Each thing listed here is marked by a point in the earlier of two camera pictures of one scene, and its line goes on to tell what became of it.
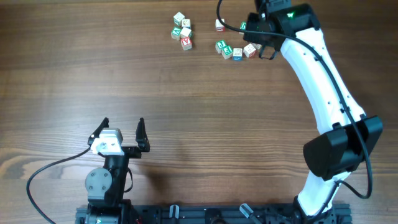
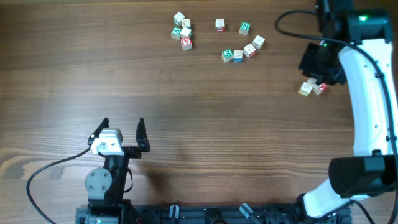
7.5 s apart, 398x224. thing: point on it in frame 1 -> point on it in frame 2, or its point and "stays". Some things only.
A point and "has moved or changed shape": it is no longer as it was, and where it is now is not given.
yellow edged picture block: (257, 46) stays
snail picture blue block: (237, 54) stays
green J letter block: (219, 45) has moved or changed shape
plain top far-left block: (178, 18) stays
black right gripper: (254, 38) -> (310, 70)
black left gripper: (129, 150) stays
